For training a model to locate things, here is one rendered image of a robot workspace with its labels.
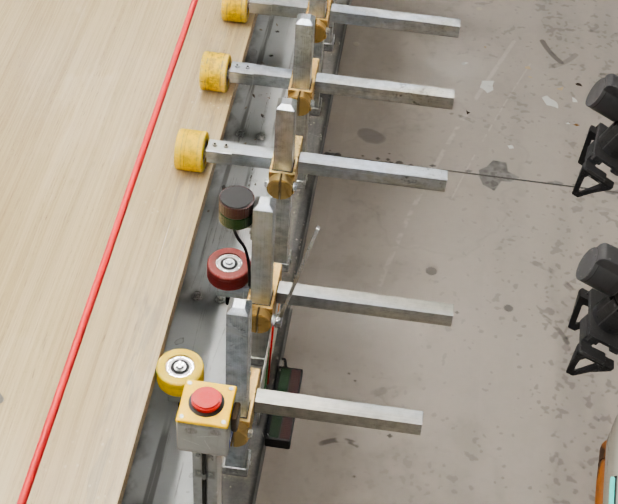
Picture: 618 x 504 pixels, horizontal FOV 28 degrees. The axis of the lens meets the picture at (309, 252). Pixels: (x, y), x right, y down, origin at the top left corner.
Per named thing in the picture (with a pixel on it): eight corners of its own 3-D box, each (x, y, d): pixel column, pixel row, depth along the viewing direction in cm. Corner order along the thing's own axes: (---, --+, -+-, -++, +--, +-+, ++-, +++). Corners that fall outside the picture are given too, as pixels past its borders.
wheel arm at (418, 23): (458, 29, 277) (461, 15, 274) (458, 39, 274) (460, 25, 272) (235, 2, 280) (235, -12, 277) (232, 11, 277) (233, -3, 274)
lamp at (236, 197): (254, 275, 227) (257, 188, 211) (249, 297, 223) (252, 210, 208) (223, 270, 227) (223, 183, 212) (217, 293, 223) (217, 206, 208)
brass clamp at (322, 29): (335, 9, 281) (336, -10, 278) (327, 45, 272) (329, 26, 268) (307, 6, 282) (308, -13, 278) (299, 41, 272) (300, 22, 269)
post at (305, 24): (303, 192, 278) (315, 12, 244) (301, 203, 276) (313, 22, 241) (288, 190, 278) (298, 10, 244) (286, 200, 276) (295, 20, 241)
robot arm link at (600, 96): (682, 107, 215) (682, 76, 221) (627, 73, 212) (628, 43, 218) (636, 149, 223) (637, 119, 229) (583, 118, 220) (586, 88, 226)
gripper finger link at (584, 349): (551, 375, 201) (586, 346, 195) (553, 341, 206) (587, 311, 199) (586, 392, 203) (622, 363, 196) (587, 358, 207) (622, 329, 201)
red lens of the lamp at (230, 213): (257, 197, 213) (257, 187, 212) (251, 221, 209) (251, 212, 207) (222, 192, 214) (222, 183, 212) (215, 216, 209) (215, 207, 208)
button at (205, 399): (224, 395, 168) (224, 387, 167) (218, 419, 165) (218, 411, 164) (194, 391, 168) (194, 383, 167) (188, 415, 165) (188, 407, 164)
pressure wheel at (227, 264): (253, 290, 238) (254, 248, 229) (246, 321, 232) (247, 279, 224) (211, 284, 238) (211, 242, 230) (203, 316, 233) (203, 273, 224)
